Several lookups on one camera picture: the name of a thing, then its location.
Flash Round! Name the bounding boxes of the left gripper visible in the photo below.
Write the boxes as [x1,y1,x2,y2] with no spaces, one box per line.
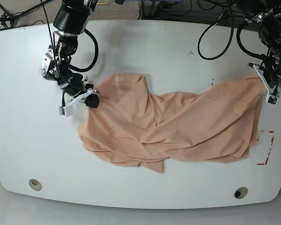
[260,56,281,88]

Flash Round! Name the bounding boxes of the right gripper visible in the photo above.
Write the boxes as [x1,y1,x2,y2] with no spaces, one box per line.
[57,74,99,108]

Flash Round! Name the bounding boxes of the peach T-shirt with emoji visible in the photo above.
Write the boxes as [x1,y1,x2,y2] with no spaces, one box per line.
[77,73,266,173]

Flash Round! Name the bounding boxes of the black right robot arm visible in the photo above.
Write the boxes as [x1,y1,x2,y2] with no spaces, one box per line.
[40,0,99,108]

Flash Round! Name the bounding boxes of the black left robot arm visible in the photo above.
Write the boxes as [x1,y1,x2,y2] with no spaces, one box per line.
[233,0,281,88]

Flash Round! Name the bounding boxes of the red tape rectangle marking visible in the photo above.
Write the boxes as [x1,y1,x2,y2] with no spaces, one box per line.
[254,130,275,165]

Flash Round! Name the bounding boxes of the left table grommet hole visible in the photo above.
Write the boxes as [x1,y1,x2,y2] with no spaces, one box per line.
[29,179,42,191]

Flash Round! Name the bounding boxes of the table grommet hole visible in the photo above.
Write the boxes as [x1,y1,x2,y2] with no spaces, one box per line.
[234,187,248,199]
[29,179,42,191]

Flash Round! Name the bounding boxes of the black tripod legs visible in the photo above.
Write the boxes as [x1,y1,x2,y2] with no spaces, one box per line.
[0,0,51,31]

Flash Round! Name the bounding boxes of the right table grommet hole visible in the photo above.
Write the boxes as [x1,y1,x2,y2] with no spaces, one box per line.
[234,187,248,199]

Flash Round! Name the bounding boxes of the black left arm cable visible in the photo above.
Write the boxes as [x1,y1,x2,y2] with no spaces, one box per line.
[198,0,271,60]

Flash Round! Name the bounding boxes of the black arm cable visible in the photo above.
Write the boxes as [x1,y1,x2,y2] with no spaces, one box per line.
[41,0,99,72]
[198,0,271,60]

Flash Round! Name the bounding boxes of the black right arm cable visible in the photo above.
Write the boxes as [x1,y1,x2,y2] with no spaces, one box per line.
[41,0,99,72]

